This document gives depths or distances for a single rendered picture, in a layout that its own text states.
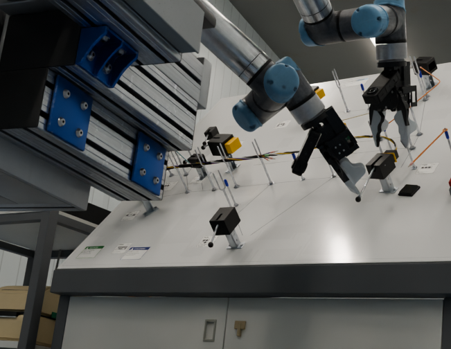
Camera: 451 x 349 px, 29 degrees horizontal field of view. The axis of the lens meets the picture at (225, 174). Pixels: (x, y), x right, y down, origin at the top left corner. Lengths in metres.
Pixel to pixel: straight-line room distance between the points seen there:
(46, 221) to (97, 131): 1.26
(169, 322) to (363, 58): 8.94
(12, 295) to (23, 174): 1.41
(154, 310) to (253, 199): 0.41
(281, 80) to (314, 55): 9.18
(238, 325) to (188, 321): 0.16
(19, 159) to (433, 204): 1.06
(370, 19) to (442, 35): 8.36
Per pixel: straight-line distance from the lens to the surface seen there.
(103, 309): 2.41
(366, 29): 2.03
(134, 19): 1.20
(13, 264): 6.55
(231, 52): 1.84
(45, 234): 2.57
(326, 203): 2.22
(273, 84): 1.81
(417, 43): 10.58
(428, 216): 2.03
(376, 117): 2.18
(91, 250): 2.52
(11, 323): 2.65
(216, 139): 2.56
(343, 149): 2.03
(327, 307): 2.00
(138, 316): 2.32
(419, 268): 1.87
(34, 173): 1.36
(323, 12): 2.07
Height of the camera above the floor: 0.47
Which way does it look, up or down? 17 degrees up
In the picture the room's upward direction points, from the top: 7 degrees clockwise
